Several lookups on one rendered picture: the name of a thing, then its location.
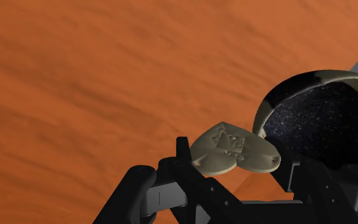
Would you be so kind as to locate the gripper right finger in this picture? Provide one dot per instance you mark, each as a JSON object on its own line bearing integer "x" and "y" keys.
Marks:
{"x": 318, "y": 186}

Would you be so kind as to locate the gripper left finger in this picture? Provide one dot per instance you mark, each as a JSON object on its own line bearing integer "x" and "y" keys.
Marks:
{"x": 197, "y": 186}

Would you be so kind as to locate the beige heart-shaped puzzle ornament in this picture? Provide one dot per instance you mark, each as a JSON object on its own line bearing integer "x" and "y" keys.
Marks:
{"x": 231, "y": 152}

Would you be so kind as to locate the black speckled bowl beige rim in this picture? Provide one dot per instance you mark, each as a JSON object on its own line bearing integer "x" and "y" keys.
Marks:
{"x": 321, "y": 124}

